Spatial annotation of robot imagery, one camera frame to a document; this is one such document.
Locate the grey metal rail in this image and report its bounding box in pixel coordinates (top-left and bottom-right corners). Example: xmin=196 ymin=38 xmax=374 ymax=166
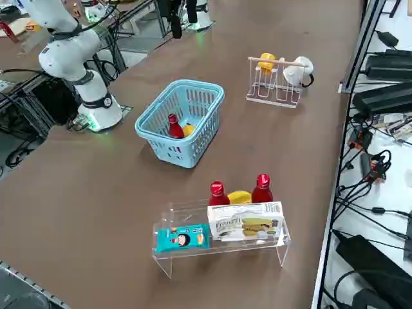
xmin=0 ymin=259 xmax=71 ymax=309

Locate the yellow cup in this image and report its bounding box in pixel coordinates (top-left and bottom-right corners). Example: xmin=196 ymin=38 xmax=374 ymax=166
xmin=256 ymin=52 xmax=277 ymax=76

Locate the white cracker box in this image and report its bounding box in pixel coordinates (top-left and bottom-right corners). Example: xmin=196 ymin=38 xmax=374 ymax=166
xmin=207 ymin=201 xmax=286 ymax=243

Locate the clear acrylic rack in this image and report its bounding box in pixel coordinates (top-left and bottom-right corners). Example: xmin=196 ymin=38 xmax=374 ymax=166
xmin=151 ymin=198 xmax=292 ymax=279

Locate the white cup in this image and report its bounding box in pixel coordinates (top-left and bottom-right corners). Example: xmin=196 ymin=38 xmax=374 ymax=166
xmin=283 ymin=56 xmax=315 ymax=88

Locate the large black box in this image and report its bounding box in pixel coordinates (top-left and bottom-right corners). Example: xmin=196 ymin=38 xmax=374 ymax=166
xmin=334 ymin=234 xmax=412 ymax=309

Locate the blue plastic basket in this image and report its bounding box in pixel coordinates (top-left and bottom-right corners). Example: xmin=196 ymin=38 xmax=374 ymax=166
xmin=134 ymin=79 xmax=225 ymax=169

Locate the clear acrylic piece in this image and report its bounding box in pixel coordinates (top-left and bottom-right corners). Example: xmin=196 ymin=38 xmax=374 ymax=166
xmin=17 ymin=30 xmax=50 ymax=57

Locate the white wire cup rack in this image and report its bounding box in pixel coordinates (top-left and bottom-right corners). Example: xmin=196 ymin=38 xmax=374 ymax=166
xmin=246 ymin=56 xmax=305 ymax=109

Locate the red cola bottle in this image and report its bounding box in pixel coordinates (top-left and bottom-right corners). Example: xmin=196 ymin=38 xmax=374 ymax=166
xmin=208 ymin=181 xmax=231 ymax=207
xmin=250 ymin=173 xmax=274 ymax=204
xmin=167 ymin=113 xmax=185 ymax=140

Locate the aluminium frame post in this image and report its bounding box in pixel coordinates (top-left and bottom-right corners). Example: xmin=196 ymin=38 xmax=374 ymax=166
xmin=339 ymin=0 xmax=387 ymax=94

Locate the long black power supply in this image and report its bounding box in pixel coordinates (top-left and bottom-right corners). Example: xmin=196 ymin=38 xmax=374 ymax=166
xmin=352 ymin=82 xmax=412 ymax=116

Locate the orange black device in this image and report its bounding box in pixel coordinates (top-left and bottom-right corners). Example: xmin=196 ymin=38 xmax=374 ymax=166
xmin=349 ymin=124 xmax=374 ymax=151
xmin=360 ymin=150 xmax=393 ymax=183

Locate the yellow box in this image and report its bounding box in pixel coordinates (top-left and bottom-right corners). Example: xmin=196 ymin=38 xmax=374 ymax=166
xmin=24 ymin=17 xmax=42 ymax=32

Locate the small black adapter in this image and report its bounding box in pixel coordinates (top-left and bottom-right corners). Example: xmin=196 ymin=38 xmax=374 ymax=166
xmin=375 ymin=30 xmax=400 ymax=48

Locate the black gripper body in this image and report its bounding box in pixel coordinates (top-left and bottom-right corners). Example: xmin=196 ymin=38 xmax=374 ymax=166
xmin=159 ymin=0 xmax=187 ymax=19

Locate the teal snack packet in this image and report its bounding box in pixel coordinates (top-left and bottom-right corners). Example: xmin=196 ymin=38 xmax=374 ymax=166
xmin=155 ymin=223 xmax=212 ymax=254

